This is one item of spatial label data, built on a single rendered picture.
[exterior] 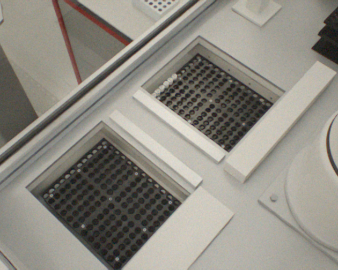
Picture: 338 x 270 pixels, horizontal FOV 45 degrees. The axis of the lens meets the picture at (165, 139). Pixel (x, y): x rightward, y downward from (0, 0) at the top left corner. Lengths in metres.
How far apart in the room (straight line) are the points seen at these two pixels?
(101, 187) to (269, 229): 0.35
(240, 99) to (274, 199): 0.30
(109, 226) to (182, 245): 0.16
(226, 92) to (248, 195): 0.27
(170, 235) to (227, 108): 0.33
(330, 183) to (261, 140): 0.20
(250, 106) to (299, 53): 0.17
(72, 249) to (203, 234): 0.23
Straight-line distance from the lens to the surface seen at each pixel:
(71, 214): 0.82
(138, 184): 0.82
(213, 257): 0.74
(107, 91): 0.86
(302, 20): 1.07
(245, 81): 1.00
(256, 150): 0.78
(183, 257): 0.72
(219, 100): 0.93
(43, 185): 0.93
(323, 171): 0.65
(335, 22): 0.95
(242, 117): 0.91
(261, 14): 1.04
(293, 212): 0.77
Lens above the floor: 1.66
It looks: 61 degrees down
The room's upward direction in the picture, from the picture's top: straight up
